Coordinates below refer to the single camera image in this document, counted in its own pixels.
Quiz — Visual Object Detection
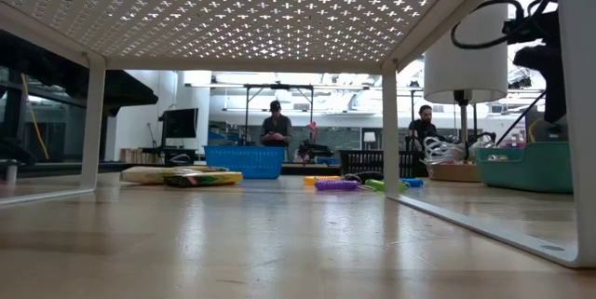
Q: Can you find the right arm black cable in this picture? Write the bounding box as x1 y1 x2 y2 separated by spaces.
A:
449 0 527 51

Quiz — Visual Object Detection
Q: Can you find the grey metal post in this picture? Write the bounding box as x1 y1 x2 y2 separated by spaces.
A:
3 158 20 184

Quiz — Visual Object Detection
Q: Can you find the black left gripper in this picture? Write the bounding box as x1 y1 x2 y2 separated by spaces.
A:
0 29 159 118

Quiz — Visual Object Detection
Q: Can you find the thin black cable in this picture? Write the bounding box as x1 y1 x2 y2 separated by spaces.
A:
495 88 549 147

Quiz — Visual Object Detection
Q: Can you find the black plastic basket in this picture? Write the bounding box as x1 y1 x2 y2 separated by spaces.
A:
338 149 423 180

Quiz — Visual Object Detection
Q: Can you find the black aluminium table frame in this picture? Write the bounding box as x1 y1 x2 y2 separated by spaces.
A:
0 161 344 179

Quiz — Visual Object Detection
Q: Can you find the yellow hanging cord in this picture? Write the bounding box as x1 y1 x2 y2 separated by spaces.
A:
20 73 50 160

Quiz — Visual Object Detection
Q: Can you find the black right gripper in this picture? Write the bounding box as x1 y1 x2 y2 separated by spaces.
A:
513 43 567 124

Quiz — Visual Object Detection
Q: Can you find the black background metal frame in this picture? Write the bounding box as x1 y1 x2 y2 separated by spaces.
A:
243 83 316 147

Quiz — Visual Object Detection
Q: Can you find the white perforated metal shelf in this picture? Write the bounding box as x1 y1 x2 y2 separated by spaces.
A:
0 0 596 270

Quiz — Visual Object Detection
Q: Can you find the teal plastic bin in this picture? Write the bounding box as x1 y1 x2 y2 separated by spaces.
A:
474 142 575 195

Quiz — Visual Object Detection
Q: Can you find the black coil wristband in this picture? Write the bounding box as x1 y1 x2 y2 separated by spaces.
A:
343 170 386 183

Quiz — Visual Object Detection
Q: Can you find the black computer monitor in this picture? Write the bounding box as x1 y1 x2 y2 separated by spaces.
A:
159 107 200 165

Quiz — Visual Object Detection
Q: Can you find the yellow-orange coil wristband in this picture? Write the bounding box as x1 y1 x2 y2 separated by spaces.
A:
305 175 344 186

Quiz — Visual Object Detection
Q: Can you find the wooden blocks stack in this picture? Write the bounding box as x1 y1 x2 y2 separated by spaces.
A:
118 147 162 165

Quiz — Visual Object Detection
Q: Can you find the person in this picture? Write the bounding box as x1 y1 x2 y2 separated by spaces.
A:
407 104 440 152
259 100 294 147

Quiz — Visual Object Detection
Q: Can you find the blue plastic basket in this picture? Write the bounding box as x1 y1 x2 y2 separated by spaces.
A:
203 145 287 180

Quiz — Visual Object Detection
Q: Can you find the green coil wristband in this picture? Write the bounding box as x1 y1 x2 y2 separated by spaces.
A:
364 178 411 193

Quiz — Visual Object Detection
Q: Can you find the purple coil wristband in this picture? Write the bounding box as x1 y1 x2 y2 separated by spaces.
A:
314 179 360 192

